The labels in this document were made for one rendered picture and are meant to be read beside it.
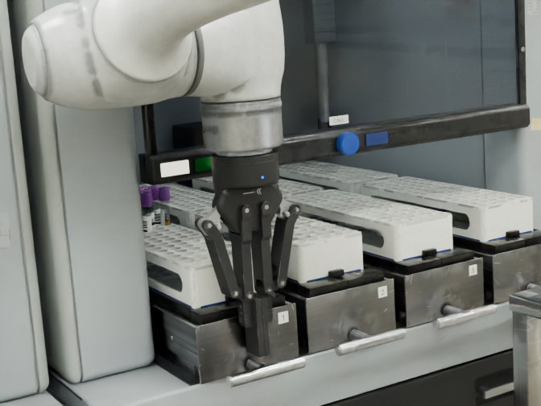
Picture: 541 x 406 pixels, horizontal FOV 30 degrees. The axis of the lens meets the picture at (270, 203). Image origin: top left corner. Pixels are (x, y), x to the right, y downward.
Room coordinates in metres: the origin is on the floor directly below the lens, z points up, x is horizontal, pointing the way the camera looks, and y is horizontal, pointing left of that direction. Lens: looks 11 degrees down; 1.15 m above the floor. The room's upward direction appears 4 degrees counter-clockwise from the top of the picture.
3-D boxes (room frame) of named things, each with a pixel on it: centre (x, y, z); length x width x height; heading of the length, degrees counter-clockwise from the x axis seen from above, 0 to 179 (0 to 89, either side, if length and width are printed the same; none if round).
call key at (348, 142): (1.30, -0.10, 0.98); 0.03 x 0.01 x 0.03; 120
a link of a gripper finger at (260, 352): (1.12, 0.03, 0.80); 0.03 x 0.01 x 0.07; 30
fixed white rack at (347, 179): (1.81, -0.11, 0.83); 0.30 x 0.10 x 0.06; 30
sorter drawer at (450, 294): (1.57, -0.06, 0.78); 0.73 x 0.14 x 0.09; 30
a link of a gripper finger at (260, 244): (1.13, 0.01, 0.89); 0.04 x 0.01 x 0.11; 30
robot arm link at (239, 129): (1.12, 0.03, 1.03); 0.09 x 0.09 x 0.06
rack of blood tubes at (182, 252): (1.30, 0.13, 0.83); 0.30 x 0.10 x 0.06; 30
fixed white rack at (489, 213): (1.53, -0.26, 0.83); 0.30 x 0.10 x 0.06; 30
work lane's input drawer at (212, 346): (1.42, 0.20, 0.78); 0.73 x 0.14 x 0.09; 30
